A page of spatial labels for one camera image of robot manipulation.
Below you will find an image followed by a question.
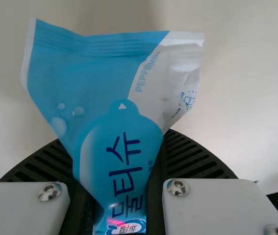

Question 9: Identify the blue and white wipes pack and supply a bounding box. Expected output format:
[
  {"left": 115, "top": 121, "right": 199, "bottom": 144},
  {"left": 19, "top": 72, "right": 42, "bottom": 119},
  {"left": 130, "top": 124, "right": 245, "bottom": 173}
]
[{"left": 19, "top": 17, "right": 205, "bottom": 235}]

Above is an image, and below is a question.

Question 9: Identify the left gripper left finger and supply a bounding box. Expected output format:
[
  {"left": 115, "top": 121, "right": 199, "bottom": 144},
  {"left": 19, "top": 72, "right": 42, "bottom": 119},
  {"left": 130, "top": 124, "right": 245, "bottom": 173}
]
[{"left": 0, "top": 138, "right": 98, "bottom": 235}]

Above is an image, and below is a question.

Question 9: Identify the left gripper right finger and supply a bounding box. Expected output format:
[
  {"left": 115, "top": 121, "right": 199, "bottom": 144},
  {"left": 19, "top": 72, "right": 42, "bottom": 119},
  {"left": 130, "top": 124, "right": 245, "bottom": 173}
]
[{"left": 145, "top": 128, "right": 278, "bottom": 235}]

